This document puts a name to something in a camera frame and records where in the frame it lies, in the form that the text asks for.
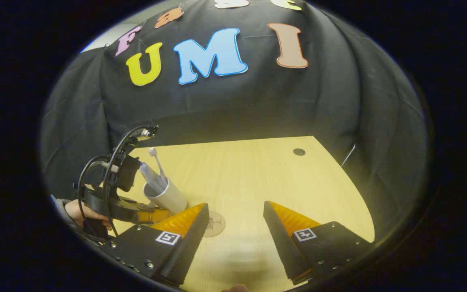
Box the thin white cable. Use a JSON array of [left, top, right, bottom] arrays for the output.
[[341, 144, 357, 168]]

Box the wooden desktop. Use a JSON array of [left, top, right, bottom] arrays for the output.
[[108, 136, 376, 292]]

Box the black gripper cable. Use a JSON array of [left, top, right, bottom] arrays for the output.
[[77, 125, 153, 238]]

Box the white toothpaste tube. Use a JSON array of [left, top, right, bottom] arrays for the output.
[[138, 162, 166, 196]]

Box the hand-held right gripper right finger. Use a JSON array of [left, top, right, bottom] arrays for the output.
[[263, 201, 374, 285]]

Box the white toothbrush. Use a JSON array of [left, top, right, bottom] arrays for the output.
[[149, 148, 167, 185]]

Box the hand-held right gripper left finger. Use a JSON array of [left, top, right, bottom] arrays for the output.
[[98, 203, 210, 286]]

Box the round cork coaster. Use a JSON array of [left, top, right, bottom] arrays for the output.
[[203, 210, 226, 238]]

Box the white cup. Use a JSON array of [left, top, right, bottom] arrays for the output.
[[143, 177, 188, 215]]

